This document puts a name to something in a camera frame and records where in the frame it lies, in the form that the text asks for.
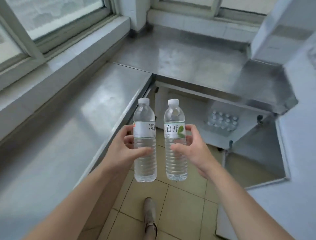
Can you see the person's left hand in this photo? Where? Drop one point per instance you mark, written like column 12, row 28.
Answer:
column 118, row 153

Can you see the person's right hand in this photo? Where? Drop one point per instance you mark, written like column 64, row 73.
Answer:
column 197, row 153

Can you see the person's left middle finger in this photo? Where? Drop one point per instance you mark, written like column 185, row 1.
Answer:
column 128, row 140

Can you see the person's right middle finger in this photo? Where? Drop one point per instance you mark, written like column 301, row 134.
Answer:
column 190, row 140

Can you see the person's left thumb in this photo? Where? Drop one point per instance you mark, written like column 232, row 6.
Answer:
column 139, row 153

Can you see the person's right thumb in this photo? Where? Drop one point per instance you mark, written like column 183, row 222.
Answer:
column 178, row 149

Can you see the clear water bottle leaf label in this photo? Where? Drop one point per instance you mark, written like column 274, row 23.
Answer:
column 174, row 118

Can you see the clear water bottle red-marked label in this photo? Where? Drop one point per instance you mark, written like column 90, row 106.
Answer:
column 145, row 116

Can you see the person's left forearm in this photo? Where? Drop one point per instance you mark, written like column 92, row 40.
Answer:
column 79, row 205

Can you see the person's right forearm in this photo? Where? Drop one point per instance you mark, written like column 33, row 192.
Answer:
column 242, row 205

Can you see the wrapped pack of water bottles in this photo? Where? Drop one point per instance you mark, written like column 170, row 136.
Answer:
column 222, row 121

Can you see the steel under-counter shelf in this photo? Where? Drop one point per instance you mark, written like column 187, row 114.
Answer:
column 246, row 138

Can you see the beige shoe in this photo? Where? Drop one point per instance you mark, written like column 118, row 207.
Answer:
column 150, row 212

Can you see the white refrigerator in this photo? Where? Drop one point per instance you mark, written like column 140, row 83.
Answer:
column 298, row 153

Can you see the small window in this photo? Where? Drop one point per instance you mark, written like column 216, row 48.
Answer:
column 212, row 6

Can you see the large sliding window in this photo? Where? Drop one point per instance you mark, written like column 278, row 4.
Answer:
column 61, row 17

